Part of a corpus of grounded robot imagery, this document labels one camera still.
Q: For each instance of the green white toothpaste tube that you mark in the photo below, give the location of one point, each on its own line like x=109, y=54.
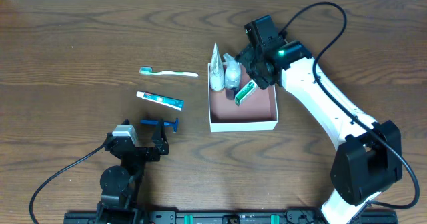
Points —
x=162, y=100

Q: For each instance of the clear pump soap bottle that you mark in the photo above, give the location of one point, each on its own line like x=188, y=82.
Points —
x=232, y=76

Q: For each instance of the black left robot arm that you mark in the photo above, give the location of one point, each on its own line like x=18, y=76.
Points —
x=121, y=183

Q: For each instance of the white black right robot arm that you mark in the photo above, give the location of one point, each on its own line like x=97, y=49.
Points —
x=368, y=156

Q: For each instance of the green white toothbrush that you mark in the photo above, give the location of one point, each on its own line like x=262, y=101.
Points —
x=149, y=71

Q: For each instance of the blue disposable razor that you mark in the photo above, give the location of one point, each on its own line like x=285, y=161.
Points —
x=173, y=124

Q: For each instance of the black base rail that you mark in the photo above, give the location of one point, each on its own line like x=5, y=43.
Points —
x=297, y=216

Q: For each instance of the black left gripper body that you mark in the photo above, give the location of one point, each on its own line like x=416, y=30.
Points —
x=143, y=149

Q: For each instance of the green white small packet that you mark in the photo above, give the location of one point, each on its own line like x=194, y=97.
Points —
x=246, y=91

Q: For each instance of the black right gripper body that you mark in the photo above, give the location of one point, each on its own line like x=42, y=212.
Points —
x=251, y=64

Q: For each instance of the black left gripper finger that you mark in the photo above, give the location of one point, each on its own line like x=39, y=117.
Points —
x=126, y=122
x=159, y=138

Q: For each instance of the white cone tube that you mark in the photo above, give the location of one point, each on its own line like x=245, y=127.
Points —
x=216, y=71

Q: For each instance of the white box pink interior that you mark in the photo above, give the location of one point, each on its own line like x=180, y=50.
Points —
x=259, y=112

